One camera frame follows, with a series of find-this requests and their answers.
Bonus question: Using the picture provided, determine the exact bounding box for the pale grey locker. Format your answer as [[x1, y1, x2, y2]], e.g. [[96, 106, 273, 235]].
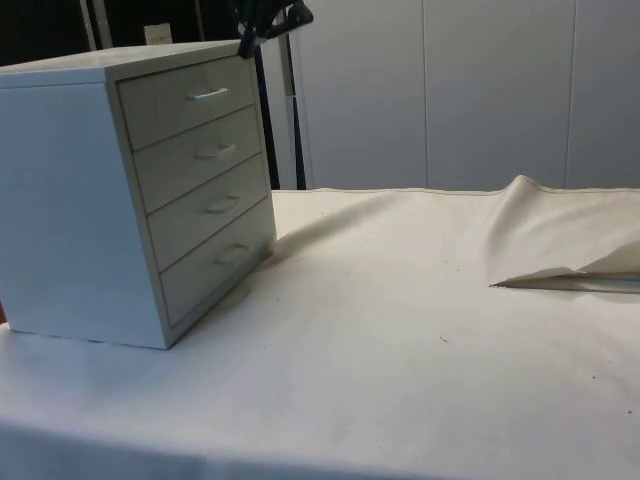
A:
[[422, 0, 575, 191], [299, 0, 426, 191], [571, 0, 640, 191]]

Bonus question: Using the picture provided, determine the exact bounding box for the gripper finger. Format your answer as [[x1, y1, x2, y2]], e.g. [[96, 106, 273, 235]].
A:
[[232, 0, 287, 59], [277, 0, 316, 28]]

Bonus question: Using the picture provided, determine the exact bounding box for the white chest of drawers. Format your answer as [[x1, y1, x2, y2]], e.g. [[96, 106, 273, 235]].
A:
[[0, 39, 279, 351]]

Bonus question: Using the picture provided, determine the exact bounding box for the silver and blue pole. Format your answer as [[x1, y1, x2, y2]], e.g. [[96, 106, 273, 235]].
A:
[[280, 21, 308, 191]]

